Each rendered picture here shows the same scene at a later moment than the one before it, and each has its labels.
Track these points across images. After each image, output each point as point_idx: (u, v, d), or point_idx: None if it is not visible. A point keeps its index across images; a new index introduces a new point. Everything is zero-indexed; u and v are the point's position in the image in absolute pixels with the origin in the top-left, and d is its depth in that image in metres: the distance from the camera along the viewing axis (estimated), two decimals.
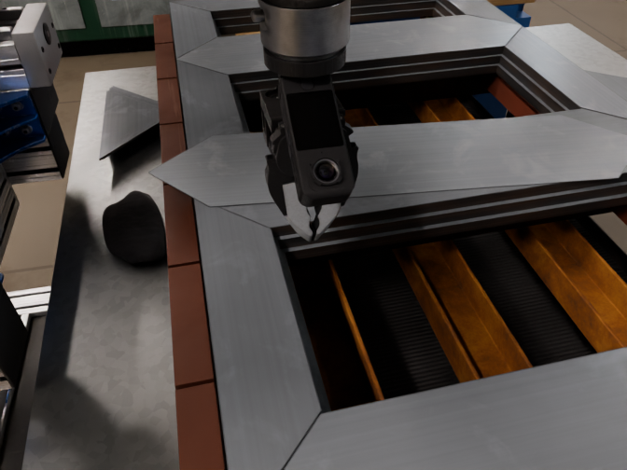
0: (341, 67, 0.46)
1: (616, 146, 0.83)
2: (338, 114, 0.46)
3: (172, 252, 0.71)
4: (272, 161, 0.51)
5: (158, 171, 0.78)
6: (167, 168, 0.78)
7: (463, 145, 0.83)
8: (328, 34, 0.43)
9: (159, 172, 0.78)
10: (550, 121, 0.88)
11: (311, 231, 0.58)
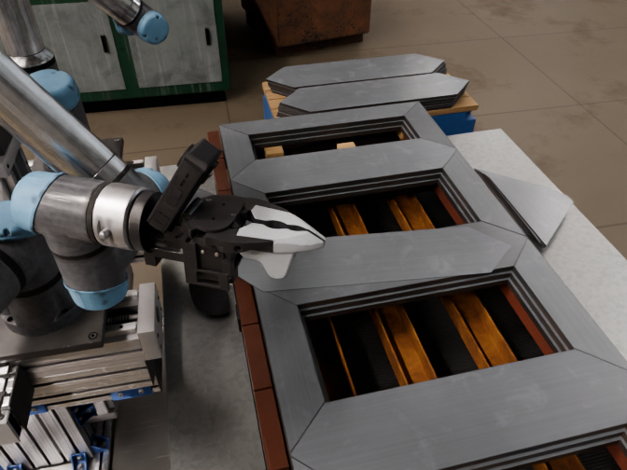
0: (161, 192, 0.64)
1: (494, 250, 1.43)
2: None
3: (243, 316, 1.31)
4: (207, 234, 0.57)
5: None
6: None
7: (406, 249, 1.43)
8: (128, 186, 0.63)
9: None
10: (460, 231, 1.48)
11: (303, 231, 0.58)
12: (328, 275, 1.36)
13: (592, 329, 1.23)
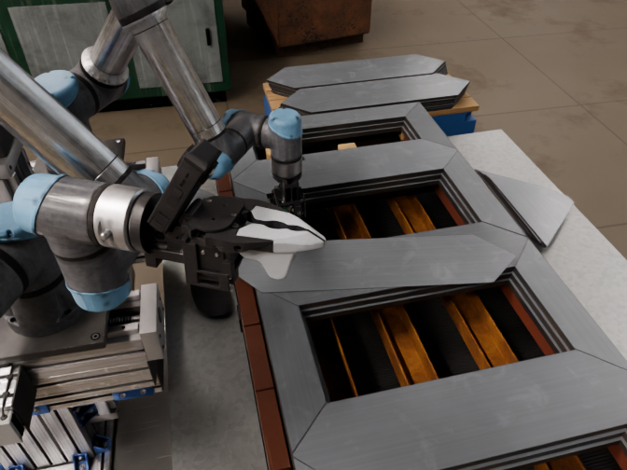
0: (162, 194, 0.64)
1: (499, 259, 1.41)
2: None
3: (244, 317, 1.31)
4: (207, 234, 0.57)
5: None
6: None
7: (409, 255, 1.42)
8: (129, 186, 0.63)
9: None
10: (465, 239, 1.46)
11: (303, 231, 0.58)
12: (328, 279, 1.35)
13: (593, 330, 1.23)
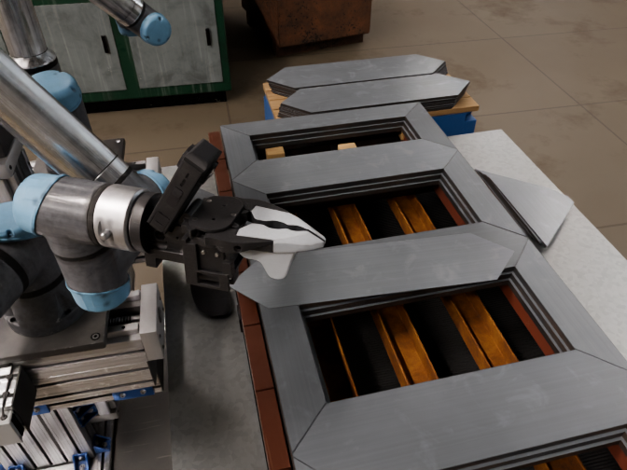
0: (162, 194, 0.64)
1: (498, 256, 1.41)
2: None
3: (244, 317, 1.31)
4: (207, 234, 0.57)
5: (233, 284, 1.34)
6: (238, 282, 1.35)
7: (410, 258, 1.41)
8: (129, 186, 0.63)
9: (234, 285, 1.34)
10: (463, 238, 1.47)
11: (303, 231, 0.58)
12: (334, 289, 1.33)
13: (593, 330, 1.23)
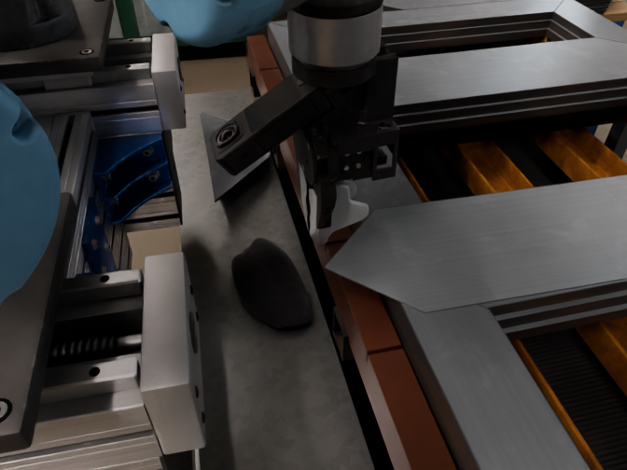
0: (313, 85, 0.44)
1: None
2: (279, 114, 0.46)
3: (366, 333, 0.61)
4: (296, 132, 0.54)
5: (335, 264, 0.64)
6: (344, 259, 0.64)
7: None
8: (295, 39, 0.43)
9: (338, 267, 0.63)
10: None
11: (308, 227, 0.58)
12: (547, 267, 0.64)
13: None
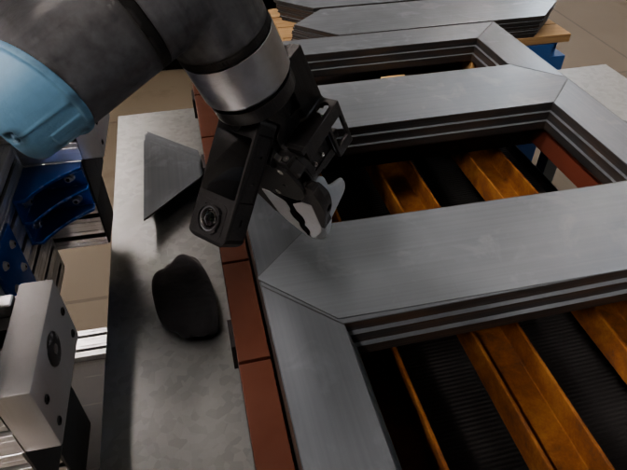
0: (260, 121, 0.42)
1: None
2: (244, 167, 0.44)
3: (241, 345, 0.70)
4: None
5: (267, 276, 0.73)
6: (275, 271, 0.74)
7: (566, 222, 0.81)
8: (220, 96, 0.40)
9: (269, 278, 0.73)
10: None
11: (305, 232, 0.58)
12: (451, 278, 0.73)
13: None
